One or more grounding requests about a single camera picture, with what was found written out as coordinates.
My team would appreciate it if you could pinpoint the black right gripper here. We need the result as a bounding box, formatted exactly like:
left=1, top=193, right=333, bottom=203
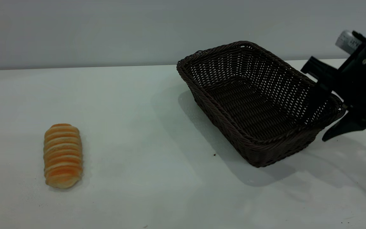
left=301, top=57, right=366, bottom=142

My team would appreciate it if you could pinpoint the dark brown woven basket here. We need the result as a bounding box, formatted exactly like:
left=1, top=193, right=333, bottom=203
left=176, top=41, right=346, bottom=168

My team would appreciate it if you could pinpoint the ridged orange bread roll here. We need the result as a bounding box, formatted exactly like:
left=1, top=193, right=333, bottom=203
left=43, top=123, right=84, bottom=189

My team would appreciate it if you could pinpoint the white label tag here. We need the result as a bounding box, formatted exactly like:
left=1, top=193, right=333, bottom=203
left=335, top=30, right=362, bottom=55

